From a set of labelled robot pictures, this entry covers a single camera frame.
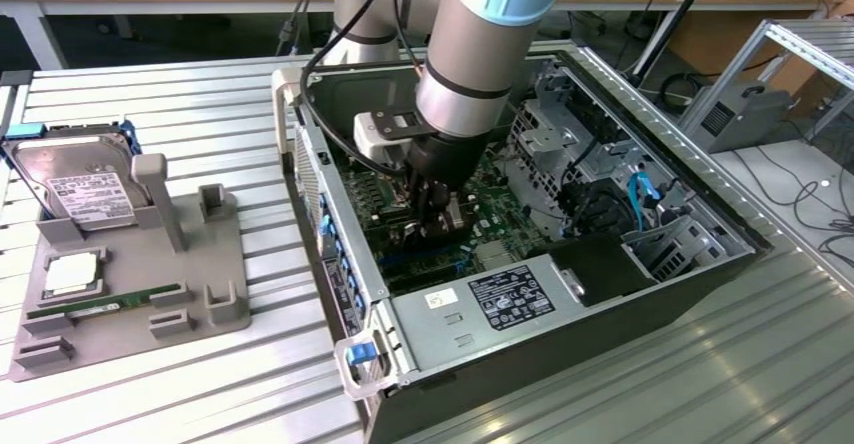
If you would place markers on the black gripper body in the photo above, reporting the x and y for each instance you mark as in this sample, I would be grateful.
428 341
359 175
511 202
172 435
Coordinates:
447 161

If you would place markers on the graphics card with metal bracket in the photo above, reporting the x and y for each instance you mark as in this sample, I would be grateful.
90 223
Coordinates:
463 216

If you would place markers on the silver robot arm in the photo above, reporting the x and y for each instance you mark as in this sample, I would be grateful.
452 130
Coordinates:
467 54

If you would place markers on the green motherboard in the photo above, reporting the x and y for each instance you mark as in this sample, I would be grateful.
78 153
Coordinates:
507 224

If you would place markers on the silver chipset heat sink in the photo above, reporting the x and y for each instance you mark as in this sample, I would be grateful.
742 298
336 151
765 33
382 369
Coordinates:
496 256

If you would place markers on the perforated metal drive cage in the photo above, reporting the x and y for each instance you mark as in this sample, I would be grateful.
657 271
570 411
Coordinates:
543 139

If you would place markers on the grey power supply unit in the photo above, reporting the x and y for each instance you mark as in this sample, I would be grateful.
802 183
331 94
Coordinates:
454 334

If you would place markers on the blue case latch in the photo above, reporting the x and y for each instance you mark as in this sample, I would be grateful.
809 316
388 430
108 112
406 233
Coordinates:
359 355

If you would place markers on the open black PC case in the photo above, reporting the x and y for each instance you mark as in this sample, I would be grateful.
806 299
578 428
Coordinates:
601 344

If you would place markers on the metal disk bay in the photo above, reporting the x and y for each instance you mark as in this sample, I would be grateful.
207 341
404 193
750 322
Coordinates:
674 254

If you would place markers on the black stand pole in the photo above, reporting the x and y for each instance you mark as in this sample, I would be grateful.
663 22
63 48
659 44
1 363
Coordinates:
674 19

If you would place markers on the grey computer tower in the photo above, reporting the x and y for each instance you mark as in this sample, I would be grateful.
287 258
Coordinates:
741 119

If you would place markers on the grey parts rack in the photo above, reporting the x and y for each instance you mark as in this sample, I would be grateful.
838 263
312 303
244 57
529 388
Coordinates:
134 274

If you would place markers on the green RAM stick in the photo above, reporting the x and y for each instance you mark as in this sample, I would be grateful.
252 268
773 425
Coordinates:
127 300

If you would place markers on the hard disk with blue caddy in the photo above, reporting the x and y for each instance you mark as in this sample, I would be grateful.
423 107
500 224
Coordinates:
73 174

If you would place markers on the silver CPU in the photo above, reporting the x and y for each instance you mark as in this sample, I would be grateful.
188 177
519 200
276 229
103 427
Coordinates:
69 274

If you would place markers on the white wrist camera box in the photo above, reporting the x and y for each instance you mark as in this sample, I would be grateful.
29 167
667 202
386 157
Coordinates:
374 144

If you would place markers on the aluminium profile frame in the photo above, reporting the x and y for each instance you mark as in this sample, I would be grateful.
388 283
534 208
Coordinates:
801 34

